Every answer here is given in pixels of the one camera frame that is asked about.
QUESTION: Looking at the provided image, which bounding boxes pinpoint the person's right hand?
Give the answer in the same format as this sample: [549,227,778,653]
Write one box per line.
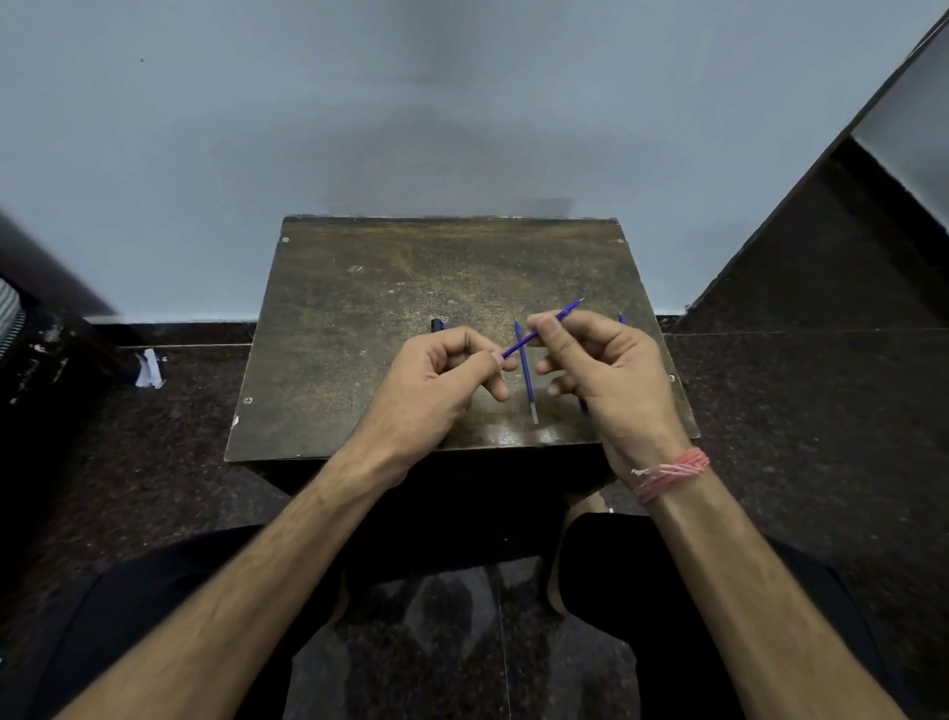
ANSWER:
[527,309,695,477]

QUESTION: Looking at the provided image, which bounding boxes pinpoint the person's left hand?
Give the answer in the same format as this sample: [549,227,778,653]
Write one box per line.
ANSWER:
[362,325,518,488]

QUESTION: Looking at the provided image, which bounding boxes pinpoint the thin blue pen refill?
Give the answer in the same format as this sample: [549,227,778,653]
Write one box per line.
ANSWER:
[501,298,586,360]

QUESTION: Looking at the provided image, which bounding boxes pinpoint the person's right forearm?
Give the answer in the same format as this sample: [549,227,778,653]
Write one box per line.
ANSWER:
[636,467,911,720]

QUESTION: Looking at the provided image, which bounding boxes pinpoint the person's left forearm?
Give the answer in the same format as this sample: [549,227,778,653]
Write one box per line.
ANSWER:
[53,444,405,720]

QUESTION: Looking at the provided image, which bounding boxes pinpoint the blue refill with white tip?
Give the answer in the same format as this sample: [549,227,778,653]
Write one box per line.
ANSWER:
[514,319,541,426]

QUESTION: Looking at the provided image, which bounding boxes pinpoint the small brown wooden table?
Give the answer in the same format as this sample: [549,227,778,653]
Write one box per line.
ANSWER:
[224,215,702,588]

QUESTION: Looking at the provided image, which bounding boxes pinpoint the pink thread wristband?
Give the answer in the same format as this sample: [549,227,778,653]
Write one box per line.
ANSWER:
[631,447,712,507]

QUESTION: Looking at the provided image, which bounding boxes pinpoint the black shorts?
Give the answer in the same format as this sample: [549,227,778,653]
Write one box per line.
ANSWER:
[0,512,924,720]

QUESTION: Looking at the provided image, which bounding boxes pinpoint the white paper scrap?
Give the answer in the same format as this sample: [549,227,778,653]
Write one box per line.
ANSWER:
[134,348,167,391]

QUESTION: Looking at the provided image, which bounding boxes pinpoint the dark wooden furniture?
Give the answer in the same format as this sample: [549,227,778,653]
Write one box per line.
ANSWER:
[0,210,143,539]

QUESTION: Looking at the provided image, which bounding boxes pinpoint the striped cloth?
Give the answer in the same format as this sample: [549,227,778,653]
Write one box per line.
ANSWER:
[0,277,28,359]

